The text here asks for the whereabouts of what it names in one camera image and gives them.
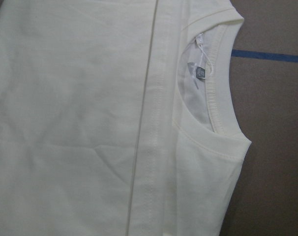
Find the brown paper table cover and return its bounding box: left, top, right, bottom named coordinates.
left=0, top=0, right=298, bottom=236

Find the cream long-sleeve cat shirt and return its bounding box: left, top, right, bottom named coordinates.
left=0, top=0, right=251, bottom=236

